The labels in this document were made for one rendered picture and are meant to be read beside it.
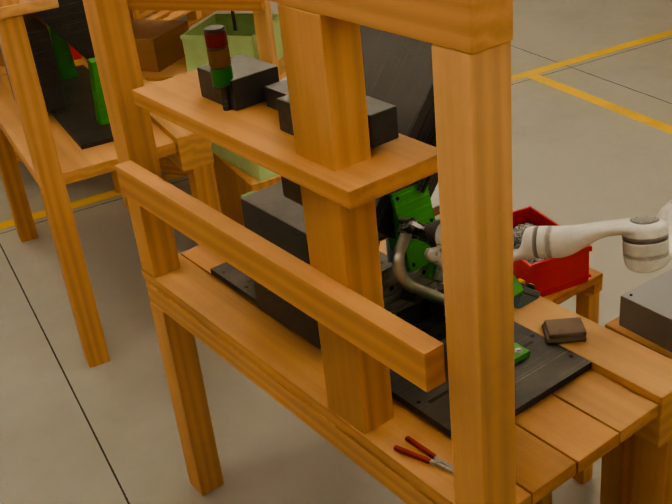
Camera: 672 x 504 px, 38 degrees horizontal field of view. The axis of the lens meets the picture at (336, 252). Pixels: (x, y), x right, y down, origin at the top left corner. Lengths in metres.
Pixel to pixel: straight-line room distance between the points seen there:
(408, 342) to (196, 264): 1.32
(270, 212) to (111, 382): 1.86
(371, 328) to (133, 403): 2.21
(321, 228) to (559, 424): 0.71
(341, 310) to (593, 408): 0.67
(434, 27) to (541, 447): 1.03
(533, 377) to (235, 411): 1.73
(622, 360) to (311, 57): 1.09
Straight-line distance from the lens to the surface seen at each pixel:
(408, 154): 1.96
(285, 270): 2.13
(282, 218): 2.43
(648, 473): 2.58
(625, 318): 2.65
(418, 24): 1.60
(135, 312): 4.61
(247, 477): 3.55
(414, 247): 2.47
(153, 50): 5.41
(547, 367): 2.42
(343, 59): 1.86
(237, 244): 2.29
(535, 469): 2.17
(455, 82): 1.56
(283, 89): 2.24
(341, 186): 1.85
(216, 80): 2.27
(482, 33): 1.52
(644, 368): 2.44
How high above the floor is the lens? 2.32
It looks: 29 degrees down
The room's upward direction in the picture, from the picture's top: 6 degrees counter-clockwise
